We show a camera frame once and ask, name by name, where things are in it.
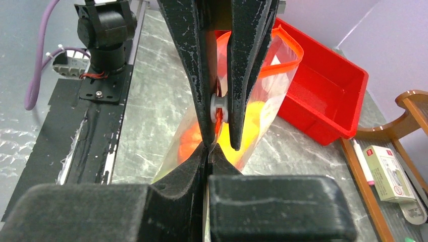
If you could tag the white staples box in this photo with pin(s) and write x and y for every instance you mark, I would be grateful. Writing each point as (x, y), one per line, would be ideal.
(388, 176)

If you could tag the wooden three-tier shelf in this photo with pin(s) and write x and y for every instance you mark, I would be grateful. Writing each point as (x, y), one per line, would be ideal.
(392, 221)

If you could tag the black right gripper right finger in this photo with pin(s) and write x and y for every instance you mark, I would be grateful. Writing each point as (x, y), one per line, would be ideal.
(275, 207)

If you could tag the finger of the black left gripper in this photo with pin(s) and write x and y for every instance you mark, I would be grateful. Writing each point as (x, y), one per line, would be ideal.
(251, 27)
(190, 26)

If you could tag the yellow banana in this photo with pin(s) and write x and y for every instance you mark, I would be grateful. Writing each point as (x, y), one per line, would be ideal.
(250, 135)

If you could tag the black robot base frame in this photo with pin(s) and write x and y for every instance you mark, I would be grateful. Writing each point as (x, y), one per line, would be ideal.
(57, 128)

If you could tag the clear zip top bag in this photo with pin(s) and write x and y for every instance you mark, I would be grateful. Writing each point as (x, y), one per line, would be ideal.
(277, 73)

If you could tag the red plastic tray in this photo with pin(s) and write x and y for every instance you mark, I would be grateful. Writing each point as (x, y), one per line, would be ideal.
(325, 98)

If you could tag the orange red pepper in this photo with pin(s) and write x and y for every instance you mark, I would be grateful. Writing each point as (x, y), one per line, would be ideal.
(189, 141)

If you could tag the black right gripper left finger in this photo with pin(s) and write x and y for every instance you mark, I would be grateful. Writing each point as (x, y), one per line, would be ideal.
(170, 209)

